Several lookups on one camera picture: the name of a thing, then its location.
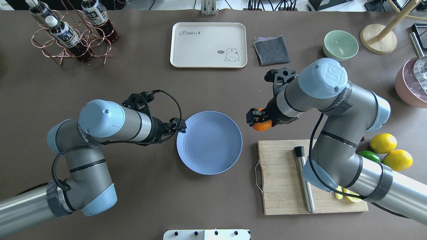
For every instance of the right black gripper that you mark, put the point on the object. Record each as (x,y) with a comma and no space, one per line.
(274,114)

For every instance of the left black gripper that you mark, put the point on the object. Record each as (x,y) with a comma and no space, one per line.
(157,130)

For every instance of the orange fruit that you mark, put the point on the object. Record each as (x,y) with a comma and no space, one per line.
(263,126)

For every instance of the blue round plate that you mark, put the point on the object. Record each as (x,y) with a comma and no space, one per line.
(211,144)

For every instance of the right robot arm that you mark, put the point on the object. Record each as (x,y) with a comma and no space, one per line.
(351,111)

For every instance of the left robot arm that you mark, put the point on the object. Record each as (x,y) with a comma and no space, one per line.
(80,175)

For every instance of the steel muddler black tip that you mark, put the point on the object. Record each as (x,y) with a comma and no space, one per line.
(309,198)

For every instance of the grey folded cloth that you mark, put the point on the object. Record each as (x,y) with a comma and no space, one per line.
(271,50)

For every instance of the cream rabbit tray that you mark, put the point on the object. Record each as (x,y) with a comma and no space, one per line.
(208,45)

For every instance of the wooden cutting board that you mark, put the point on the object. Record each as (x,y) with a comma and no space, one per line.
(282,185)

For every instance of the green bowl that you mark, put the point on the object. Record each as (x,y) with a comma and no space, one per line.
(340,45)

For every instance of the yellow plastic knife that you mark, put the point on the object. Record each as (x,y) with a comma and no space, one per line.
(337,194)

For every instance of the green lime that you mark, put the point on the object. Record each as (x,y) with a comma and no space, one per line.
(370,155)

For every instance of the lower lemon slice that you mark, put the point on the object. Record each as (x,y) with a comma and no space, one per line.
(352,198)

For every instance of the upper whole lemon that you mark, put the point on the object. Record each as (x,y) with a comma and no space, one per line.
(383,143)

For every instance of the whole lemon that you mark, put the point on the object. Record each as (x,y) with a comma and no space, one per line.
(398,160)
(383,143)

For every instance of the right rear tea bottle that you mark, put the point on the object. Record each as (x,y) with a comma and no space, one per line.
(97,15)

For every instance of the tea bottle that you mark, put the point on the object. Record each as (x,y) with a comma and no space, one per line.
(97,15)
(40,11)
(68,38)

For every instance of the front tea bottle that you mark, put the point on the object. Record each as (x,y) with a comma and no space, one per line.
(68,38)

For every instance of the wooden stand with round base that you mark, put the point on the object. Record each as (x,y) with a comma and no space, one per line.
(381,39)

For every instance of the lower whole lemon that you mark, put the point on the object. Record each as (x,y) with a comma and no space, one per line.
(398,160)

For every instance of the pink bowl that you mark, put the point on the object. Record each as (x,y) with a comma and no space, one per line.
(407,86)

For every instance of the steel scoop in bowl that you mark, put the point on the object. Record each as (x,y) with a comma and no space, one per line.
(420,65)

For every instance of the left rear tea bottle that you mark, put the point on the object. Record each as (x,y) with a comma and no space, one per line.
(40,11)

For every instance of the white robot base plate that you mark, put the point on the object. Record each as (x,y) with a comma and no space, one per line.
(208,234)

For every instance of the copper wire bottle rack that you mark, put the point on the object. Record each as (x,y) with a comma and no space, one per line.
(71,12)

